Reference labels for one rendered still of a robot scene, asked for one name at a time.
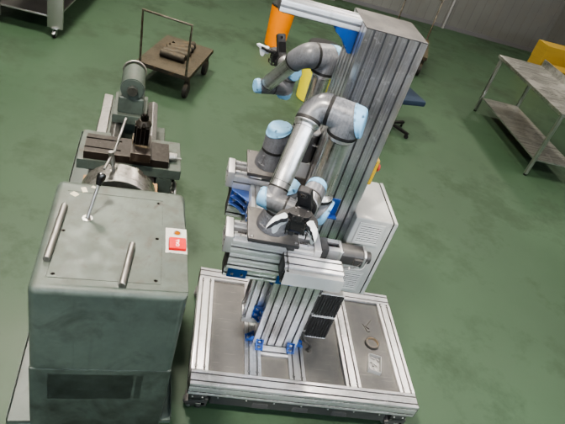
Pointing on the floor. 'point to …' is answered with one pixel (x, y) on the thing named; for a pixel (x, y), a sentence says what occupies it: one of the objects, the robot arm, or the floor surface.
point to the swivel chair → (409, 104)
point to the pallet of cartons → (548, 50)
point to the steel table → (521, 131)
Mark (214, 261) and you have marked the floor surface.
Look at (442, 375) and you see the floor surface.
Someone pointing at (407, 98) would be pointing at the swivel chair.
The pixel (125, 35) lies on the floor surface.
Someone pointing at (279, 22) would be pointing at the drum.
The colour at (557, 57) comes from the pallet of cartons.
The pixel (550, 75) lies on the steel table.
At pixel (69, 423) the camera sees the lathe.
